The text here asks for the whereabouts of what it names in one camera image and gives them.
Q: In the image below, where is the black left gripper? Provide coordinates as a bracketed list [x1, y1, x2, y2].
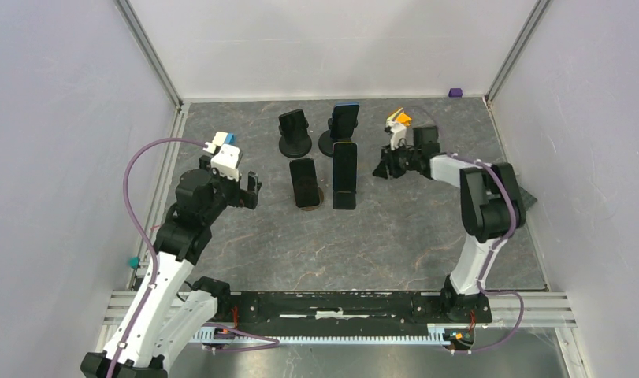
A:
[199, 156, 261, 224]

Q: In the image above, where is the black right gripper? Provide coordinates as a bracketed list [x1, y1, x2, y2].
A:
[373, 140, 421, 180]

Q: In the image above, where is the black folding phone stand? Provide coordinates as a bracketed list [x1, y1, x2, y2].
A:
[333, 191, 356, 210]

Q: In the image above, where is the black round base phone stand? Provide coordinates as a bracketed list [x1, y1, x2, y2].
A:
[318, 130, 340, 158]

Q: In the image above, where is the blue edged black phone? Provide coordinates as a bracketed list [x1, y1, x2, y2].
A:
[329, 102, 360, 139]

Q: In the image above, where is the teal edged black phone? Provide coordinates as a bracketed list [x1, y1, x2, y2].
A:
[278, 109, 308, 144]

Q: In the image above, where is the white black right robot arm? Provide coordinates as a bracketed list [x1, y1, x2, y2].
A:
[373, 122, 526, 321]

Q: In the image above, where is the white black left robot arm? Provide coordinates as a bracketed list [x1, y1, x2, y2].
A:
[80, 168, 262, 377]

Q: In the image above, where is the white blue toy block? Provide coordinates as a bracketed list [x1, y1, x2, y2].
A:
[212, 132, 235, 146]

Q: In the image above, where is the yellow orange toy block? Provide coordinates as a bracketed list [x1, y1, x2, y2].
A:
[386, 107, 412, 128]

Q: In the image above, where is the purple toy block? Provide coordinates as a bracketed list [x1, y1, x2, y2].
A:
[448, 87, 464, 98]

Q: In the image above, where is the teal small clip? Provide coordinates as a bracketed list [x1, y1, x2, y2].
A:
[128, 257, 140, 270]

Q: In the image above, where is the grey lego baseplate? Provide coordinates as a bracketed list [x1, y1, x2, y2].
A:
[519, 186, 537, 212]

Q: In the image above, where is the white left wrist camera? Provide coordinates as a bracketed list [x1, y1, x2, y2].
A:
[203, 140, 243, 179]

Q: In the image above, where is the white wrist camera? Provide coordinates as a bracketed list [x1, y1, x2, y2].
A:
[203, 140, 243, 179]
[385, 118, 407, 150]

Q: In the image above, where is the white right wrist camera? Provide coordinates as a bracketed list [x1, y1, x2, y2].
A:
[385, 118, 407, 150]

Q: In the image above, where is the aluminium frame rail left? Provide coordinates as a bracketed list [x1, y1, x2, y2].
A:
[127, 102, 191, 291]

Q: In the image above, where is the aluminium frame rail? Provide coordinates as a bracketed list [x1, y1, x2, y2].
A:
[483, 0, 552, 108]
[127, 102, 191, 291]

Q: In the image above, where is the light blue toothed rail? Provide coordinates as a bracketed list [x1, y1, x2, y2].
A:
[189, 327, 450, 347]

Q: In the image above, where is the aluminium frame rail right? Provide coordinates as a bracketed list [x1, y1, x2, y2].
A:
[483, 0, 552, 108]

